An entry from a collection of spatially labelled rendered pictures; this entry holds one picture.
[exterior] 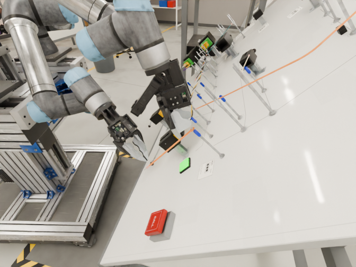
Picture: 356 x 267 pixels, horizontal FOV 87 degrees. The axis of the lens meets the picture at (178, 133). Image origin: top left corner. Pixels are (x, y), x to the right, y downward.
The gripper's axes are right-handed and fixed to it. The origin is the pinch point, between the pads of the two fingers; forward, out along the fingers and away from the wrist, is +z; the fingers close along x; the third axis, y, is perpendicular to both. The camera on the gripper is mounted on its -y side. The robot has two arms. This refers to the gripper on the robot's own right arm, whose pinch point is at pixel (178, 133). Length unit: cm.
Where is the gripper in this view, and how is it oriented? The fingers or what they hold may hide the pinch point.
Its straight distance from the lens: 55.7
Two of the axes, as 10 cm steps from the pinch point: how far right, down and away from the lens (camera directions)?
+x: 0.5, -5.1, 8.6
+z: 3.5, 8.2, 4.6
